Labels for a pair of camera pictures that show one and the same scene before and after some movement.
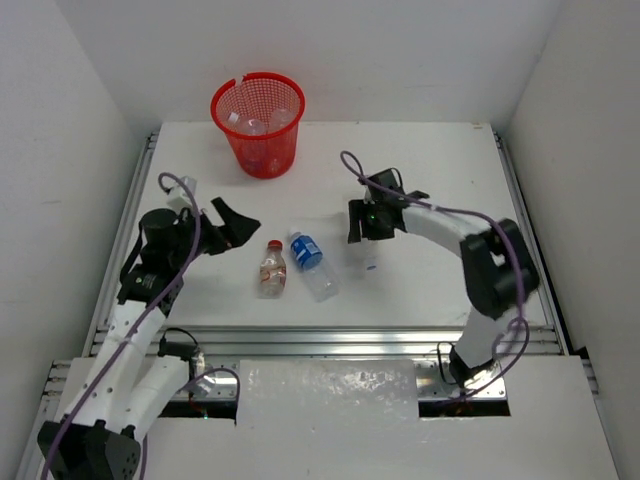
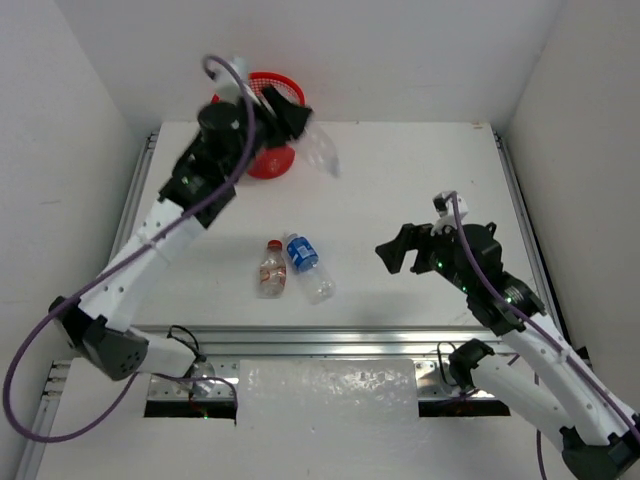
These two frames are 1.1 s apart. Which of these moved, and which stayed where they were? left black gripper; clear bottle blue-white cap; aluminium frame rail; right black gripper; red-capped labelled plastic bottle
Moved: left black gripper; clear bottle blue-white cap; right black gripper
Stayed: aluminium frame rail; red-capped labelled plastic bottle
